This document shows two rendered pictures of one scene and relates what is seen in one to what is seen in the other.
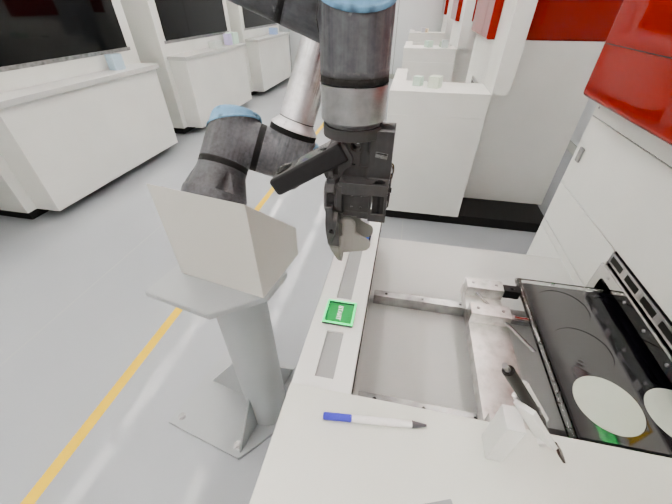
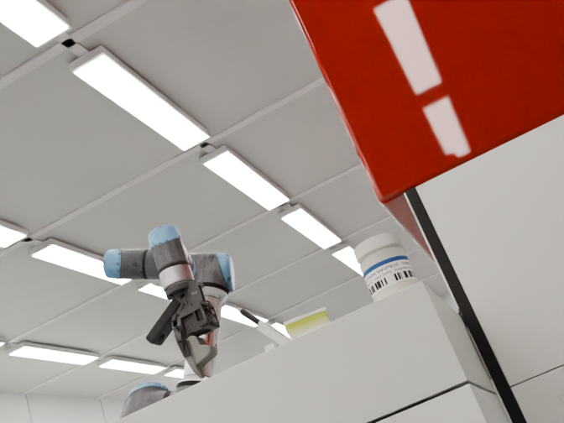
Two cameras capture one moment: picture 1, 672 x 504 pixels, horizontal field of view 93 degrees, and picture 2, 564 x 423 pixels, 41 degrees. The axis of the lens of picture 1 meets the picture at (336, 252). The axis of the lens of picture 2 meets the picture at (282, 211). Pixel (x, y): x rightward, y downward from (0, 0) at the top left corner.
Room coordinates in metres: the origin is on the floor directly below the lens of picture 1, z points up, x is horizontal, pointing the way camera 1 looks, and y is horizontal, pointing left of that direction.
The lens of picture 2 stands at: (-1.23, -0.37, 0.71)
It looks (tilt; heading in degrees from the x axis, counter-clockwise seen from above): 23 degrees up; 2
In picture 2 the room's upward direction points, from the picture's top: 21 degrees counter-clockwise
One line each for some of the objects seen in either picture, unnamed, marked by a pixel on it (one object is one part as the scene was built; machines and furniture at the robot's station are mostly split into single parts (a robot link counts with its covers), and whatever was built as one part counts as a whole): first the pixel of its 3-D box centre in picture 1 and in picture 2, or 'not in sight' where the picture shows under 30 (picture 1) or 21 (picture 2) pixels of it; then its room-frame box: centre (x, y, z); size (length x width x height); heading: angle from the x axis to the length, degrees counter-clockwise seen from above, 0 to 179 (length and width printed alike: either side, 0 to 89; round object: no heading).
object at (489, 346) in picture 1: (491, 352); not in sight; (0.38, -0.31, 0.87); 0.36 x 0.08 x 0.03; 168
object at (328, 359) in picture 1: (349, 292); not in sight; (0.52, -0.03, 0.89); 0.55 x 0.09 x 0.14; 168
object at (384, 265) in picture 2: not in sight; (387, 271); (-0.15, -0.44, 1.01); 0.07 x 0.07 x 0.10
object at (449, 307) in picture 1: (477, 311); not in sight; (0.51, -0.34, 0.84); 0.50 x 0.02 x 0.03; 78
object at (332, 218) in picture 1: (334, 216); (184, 338); (0.38, 0.00, 1.19); 0.05 x 0.02 x 0.09; 168
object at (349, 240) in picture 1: (350, 242); (199, 354); (0.38, -0.02, 1.14); 0.06 x 0.03 x 0.09; 78
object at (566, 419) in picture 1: (539, 343); not in sight; (0.38, -0.40, 0.90); 0.38 x 0.01 x 0.01; 168
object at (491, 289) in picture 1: (483, 287); not in sight; (0.53, -0.34, 0.89); 0.08 x 0.03 x 0.03; 78
